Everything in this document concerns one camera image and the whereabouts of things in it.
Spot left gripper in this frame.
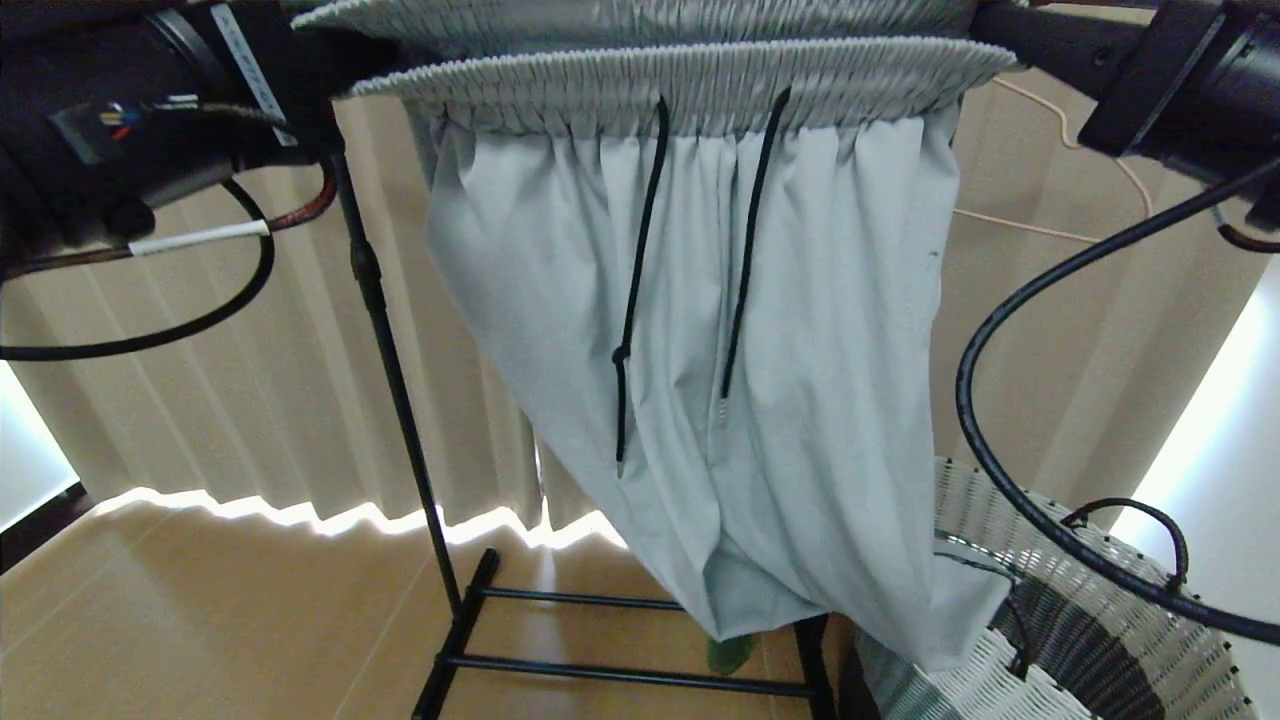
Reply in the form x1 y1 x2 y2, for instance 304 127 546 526
0 0 346 263

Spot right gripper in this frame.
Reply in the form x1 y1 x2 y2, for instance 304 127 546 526
1078 0 1280 231

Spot pink clothes hanger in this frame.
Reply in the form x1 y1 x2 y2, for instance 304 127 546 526
950 78 1156 246

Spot pale grey shorts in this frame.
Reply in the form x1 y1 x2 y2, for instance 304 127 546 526
290 0 1021 673

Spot green long-sleeved shirt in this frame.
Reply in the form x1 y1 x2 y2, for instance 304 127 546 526
705 632 761 676

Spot black clothes rack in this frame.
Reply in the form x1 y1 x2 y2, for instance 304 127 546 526
330 150 836 720

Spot white laundry basket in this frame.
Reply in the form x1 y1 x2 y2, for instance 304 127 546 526
855 458 1256 720

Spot beige curtain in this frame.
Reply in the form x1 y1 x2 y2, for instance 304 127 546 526
0 60 1271 551

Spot black cable with white tag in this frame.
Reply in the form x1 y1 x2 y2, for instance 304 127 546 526
0 160 338 283

